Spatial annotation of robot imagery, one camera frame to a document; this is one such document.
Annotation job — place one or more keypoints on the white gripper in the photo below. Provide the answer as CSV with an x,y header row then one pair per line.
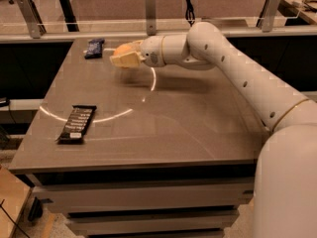
x,y
152,52

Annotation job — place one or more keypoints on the orange fruit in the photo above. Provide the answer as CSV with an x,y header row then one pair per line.
x,y
124,48

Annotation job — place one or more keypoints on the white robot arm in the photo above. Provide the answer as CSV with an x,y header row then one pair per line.
x,y
285,194

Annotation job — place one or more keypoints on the blue rxbar blueberry wrapper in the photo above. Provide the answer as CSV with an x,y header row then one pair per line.
x,y
94,49

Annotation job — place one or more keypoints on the black rxbar chocolate wrapper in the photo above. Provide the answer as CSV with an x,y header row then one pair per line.
x,y
76,124

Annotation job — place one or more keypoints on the black table leg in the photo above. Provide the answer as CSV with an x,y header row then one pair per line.
x,y
69,17

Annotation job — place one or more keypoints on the grey drawer cabinet table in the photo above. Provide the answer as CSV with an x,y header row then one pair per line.
x,y
169,152

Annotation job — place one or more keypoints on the brown cardboard box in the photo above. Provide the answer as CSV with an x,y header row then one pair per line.
x,y
13,197

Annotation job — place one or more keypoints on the middle metal bracket post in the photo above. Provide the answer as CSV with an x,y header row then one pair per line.
x,y
151,24

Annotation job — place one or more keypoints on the metal bracket post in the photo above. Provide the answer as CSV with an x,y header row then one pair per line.
x,y
32,18
266,19
151,24

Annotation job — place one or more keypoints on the left metal bracket post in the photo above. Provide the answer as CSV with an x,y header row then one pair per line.
x,y
32,18

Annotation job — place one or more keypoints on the right metal bracket post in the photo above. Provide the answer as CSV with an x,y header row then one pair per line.
x,y
266,19

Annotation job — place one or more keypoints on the clear acrylic barrier rail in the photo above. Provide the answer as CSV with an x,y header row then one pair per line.
x,y
137,25

